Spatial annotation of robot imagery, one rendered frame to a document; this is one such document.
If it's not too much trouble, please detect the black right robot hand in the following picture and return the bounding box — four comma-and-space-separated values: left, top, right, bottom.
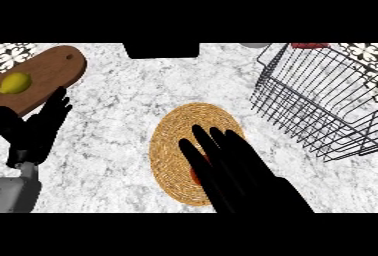
178, 124, 317, 214

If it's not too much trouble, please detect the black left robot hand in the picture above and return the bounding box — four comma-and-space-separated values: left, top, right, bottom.
0, 86, 74, 169

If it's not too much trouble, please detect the red tomato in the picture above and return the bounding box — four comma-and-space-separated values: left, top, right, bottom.
190, 153, 213, 186

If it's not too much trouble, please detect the round woven straw placemat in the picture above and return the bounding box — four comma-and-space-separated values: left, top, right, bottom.
148, 102, 247, 207

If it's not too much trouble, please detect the yellow lemon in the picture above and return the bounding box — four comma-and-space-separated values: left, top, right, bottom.
0, 72, 35, 95

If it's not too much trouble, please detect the brown wooden cutting board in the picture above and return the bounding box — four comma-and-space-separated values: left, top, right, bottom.
0, 45, 89, 117

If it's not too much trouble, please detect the black box appliance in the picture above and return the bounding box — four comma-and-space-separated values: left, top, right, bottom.
123, 43, 201, 60

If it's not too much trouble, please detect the grey round object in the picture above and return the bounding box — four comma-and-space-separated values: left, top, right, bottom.
240, 43, 272, 49

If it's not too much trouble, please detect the red object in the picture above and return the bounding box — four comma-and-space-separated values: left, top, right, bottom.
290, 43, 331, 50

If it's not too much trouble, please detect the black wire basket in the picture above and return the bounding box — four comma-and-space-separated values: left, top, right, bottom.
250, 43, 378, 163

